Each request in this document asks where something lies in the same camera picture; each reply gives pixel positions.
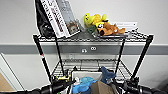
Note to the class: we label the grey box with picture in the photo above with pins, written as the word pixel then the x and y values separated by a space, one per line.
pixel 71 18

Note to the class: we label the light blue plush toy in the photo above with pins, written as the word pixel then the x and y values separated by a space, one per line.
pixel 83 86

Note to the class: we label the orange dog plush toy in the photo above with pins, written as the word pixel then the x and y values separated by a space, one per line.
pixel 110 29

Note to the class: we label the pale woven basket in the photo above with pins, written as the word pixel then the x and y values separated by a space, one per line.
pixel 77 74

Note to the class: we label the flat white box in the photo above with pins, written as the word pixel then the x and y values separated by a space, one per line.
pixel 128 25

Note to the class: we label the brown cardboard box in basket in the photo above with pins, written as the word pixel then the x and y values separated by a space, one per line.
pixel 101 88

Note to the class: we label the white wall socket pair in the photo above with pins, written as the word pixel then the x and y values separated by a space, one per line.
pixel 89 49

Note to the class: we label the yellow green plush toy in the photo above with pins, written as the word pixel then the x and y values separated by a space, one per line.
pixel 91 19

